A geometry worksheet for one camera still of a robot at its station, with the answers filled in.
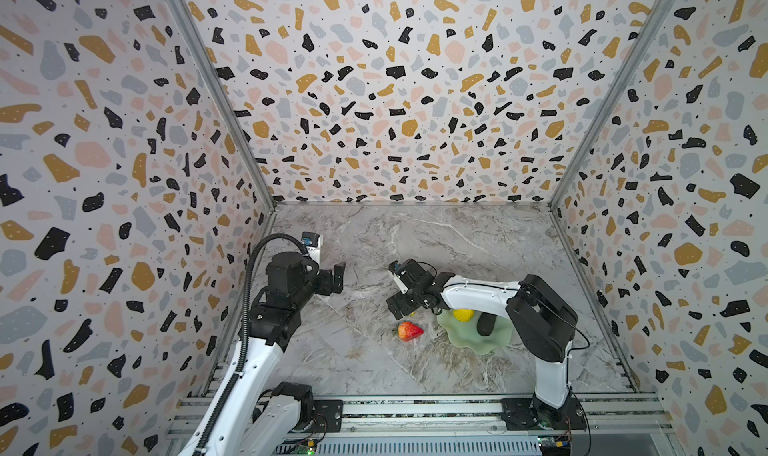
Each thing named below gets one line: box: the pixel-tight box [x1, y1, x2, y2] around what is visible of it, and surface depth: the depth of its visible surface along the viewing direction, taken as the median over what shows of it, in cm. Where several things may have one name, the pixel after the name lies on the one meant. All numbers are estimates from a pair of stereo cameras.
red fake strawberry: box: [398, 322, 424, 342], surface depth 86 cm
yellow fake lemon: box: [452, 308, 475, 323], surface depth 89 cm
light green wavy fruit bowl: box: [436, 309, 513, 355], surface depth 89 cm
